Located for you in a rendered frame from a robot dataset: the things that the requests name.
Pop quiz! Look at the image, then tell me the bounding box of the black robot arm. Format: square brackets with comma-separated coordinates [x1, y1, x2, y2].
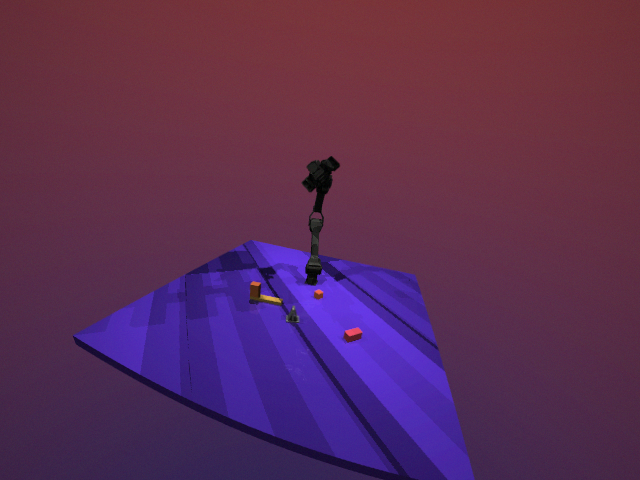
[305, 160, 333, 286]

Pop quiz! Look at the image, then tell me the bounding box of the small red block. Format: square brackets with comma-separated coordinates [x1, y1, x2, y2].
[343, 327, 362, 342]

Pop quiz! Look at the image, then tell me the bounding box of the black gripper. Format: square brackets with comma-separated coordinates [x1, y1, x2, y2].
[301, 156, 340, 192]

